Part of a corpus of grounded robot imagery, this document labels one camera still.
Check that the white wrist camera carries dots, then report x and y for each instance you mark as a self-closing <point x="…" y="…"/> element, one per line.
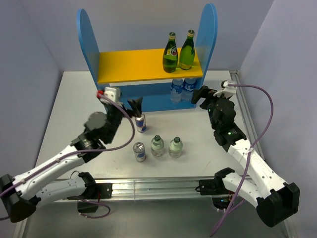
<point x="109" y="94"/>
<point x="228" y="89"/>

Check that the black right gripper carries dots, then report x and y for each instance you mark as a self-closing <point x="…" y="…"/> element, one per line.
<point x="204" y="92"/>

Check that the green glass Perrier bottle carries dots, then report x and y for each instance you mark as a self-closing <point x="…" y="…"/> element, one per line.
<point x="170" y="55"/>

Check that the clear Pocari Sweat bottle right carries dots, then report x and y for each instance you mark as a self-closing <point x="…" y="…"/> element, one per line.
<point x="188" y="89"/>

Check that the blue and yellow wooden shelf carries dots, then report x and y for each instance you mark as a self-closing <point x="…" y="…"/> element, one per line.
<point x="139" y="73"/>

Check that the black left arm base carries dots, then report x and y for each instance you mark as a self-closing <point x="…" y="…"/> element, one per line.
<point x="89" y="202"/>

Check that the clear Pocari Sweat bottle left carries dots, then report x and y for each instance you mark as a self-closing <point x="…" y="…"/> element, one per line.
<point x="176" y="90"/>

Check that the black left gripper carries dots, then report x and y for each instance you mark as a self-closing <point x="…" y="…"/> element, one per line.
<point x="136" y="106"/>

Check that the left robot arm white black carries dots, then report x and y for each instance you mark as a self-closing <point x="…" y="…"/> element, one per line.
<point x="18" y="193"/>

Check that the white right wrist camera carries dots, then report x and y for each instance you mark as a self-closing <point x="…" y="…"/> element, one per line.
<point x="228" y="89"/>

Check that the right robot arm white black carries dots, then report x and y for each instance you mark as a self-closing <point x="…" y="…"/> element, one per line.
<point x="274" y="198"/>

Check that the small clear bottle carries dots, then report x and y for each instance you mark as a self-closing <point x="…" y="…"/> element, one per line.
<point x="175" y="147"/>
<point x="157" y="146"/>

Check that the silver blue can front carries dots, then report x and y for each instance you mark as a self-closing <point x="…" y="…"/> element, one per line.
<point x="139" y="151"/>

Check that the green glass bottle yellow label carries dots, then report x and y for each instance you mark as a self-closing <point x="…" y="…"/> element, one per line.
<point x="187" y="53"/>

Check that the blue silver Red Bull can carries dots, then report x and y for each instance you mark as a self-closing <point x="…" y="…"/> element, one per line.
<point x="141" y="123"/>

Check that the aluminium mounting rail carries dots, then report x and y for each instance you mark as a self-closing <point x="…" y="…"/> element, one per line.
<point x="122" y="189"/>

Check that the small clear bottle right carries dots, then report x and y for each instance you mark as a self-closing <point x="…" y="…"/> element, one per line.
<point x="175" y="147"/>

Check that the small clear bottle left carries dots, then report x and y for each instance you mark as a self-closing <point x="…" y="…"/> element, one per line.
<point x="157" y="146"/>

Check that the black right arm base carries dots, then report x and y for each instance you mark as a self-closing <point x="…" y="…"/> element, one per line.
<point x="220" y="196"/>

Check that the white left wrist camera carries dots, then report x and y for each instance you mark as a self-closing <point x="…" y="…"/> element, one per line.
<point x="109" y="94"/>

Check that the clear pocari sweat bottle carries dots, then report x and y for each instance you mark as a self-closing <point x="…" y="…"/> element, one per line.
<point x="176" y="90"/>
<point x="188" y="89"/>

